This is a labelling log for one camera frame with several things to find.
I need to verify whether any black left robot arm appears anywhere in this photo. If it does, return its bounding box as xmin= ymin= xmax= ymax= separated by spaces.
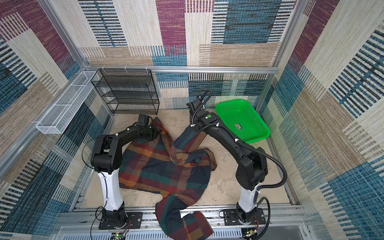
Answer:
xmin=91 ymin=124 xmax=161 ymax=230

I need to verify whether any black wire mesh shelf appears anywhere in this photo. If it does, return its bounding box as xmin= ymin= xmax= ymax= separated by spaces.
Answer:
xmin=91 ymin=69 xmax=160 ymax=115

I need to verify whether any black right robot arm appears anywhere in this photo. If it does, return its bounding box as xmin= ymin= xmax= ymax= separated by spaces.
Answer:
xmin=190 ymin=110 xmax=268 ymax=224

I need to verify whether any plaid long sleeve shirt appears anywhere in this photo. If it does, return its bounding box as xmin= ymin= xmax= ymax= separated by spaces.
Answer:
xmin=119 ymin=118 xmax=217 ymax=240

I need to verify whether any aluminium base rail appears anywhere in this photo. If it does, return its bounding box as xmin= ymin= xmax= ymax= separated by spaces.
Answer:
xmin=50 ymin=204 xmax=316 ymax=240

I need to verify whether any black corrugated cable conduit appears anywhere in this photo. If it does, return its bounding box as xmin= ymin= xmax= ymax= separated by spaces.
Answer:
xmin=190 ymin=89 xmax=288 ymax=190

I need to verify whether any green plastic basket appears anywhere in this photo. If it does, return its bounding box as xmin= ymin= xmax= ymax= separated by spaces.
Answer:
xmin=216 ymin=99 xmax=271 ymax=144

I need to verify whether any aluminium frame post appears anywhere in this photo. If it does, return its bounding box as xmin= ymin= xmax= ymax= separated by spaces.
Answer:
xmin=254 ymin=0 xmax=309 ymax=113

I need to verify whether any aluminium back crossbar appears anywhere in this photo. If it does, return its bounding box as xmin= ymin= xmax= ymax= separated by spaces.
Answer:
xmin=85 ymin=65 xmax=278 ymax=75

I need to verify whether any white wire mesh tray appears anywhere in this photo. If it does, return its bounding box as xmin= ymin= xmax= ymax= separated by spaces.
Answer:
xmin=36 ymin=71 xmax=99 ymax=135

